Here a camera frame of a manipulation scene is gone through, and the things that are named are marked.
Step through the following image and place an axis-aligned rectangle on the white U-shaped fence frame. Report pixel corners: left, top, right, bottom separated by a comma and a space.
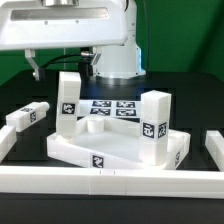
0, 125, 224, 200

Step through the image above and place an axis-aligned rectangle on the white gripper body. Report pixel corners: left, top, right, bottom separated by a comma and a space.
0, 0, 128, 50

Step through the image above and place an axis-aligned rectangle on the black cable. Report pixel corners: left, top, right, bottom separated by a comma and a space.
39, 49, 96, 70

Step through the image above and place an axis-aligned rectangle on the white desk top tray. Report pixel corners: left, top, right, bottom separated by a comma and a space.
47, 116, 190, 170

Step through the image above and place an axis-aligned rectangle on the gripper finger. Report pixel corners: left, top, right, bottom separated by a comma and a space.
25, 49, 40, 81
91, 46, 102, 65

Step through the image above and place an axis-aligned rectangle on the fiducial marker sheet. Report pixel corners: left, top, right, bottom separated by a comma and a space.
78, 100, 141, 118

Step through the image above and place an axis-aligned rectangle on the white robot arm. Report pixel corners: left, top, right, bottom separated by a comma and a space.
0, 0, 145, 81

